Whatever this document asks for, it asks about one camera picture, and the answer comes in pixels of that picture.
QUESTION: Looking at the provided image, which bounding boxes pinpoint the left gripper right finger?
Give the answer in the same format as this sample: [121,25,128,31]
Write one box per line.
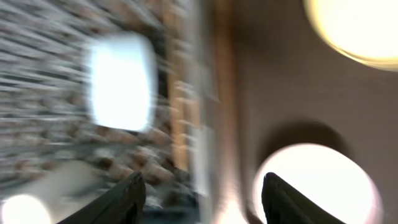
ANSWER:
[261,172,343,224]

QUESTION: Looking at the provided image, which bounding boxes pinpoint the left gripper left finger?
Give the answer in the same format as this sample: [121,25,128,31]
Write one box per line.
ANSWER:
[59,172,146,224]

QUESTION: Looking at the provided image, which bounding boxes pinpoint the pink bowl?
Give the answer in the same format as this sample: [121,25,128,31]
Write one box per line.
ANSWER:
[252,143,384,224]

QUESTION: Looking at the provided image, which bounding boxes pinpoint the light blue bowl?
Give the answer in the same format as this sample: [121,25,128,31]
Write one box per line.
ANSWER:
[83,32,158,133]

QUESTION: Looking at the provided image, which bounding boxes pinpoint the wooden chopstick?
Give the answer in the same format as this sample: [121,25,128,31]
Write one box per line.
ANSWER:
[167,32,189,171]

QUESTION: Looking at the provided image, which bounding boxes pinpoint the grey dish rack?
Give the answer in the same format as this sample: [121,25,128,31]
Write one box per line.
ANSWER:
[1,0,213,223]

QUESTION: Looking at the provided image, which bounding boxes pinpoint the dark brown serving tray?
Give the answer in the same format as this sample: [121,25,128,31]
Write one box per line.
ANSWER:
[213,1,397,223]

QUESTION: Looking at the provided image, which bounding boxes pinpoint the yellow plate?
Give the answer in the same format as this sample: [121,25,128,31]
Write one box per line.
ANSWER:
[303,0,397,72]

